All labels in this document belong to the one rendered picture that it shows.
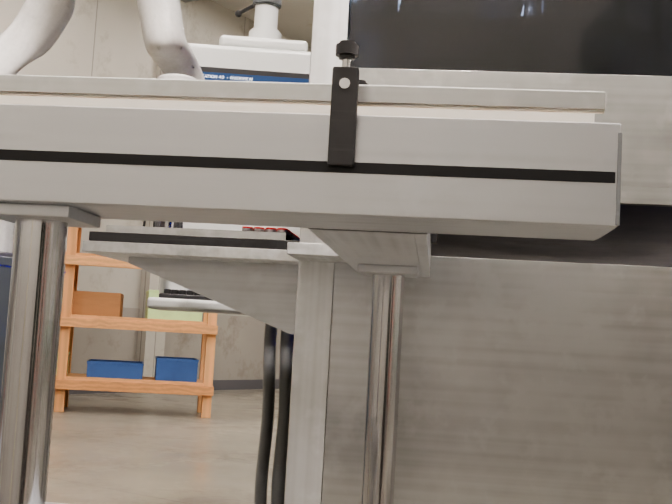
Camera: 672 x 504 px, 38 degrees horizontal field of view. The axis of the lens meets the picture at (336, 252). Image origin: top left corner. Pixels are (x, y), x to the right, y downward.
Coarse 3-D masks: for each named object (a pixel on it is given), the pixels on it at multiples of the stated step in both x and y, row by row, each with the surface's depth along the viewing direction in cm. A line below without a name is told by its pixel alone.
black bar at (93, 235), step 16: (96, 240) 179; (112, 240) 179; (128, 240) 179; (144, 240) 178; (160, 240) 178; (176, 240) 178; (192, 240) 177; (208, 240) 177; (224, 240) 177; (240, 240) 177; (256, 240) 176; (272, 240) 176; (288, 240) 176
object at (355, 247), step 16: (336, 240) 112; (352, 240) 111; (368, 240) 110; (384, 240) 109; (400, 240) 108; (416, 240) 107; (432, 240) 151; (352, 256) 133; (368, 256) 131; (384, 256) 130; (400, 256) 129; (416, 256) 127
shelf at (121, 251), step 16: (112, 256) 187; (128, 256) 184; (144, 256) 182; (160, 256) 179; (176, 256) 177; (192, 256) 175; (208, 256) 174; (224, 256) 174; (240, 256) 173; (256, 256) 173; (272, 256) 173; (288, 256) 172
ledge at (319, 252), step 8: (288, 248) 157; (296, 248) 157; (304, 248) 157; (312, 248) 157; (320, 248) 157; (328, 248) 157; (296, 256) 161; (304, 256) 160; (312, 256) 160; (320, 256) 159; (328, 256) 158; (336, 256) 157
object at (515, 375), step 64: (448, 320) 167; (512, 320) 166; (576, 320) 165; (640, 320) 164; (448, 384) 166; (512, 384) 165; (576, 384) 164; (640, 384) 163; (448, 448) 165; (512, 448) 164; (576, 448) 163; (640, 448) 162
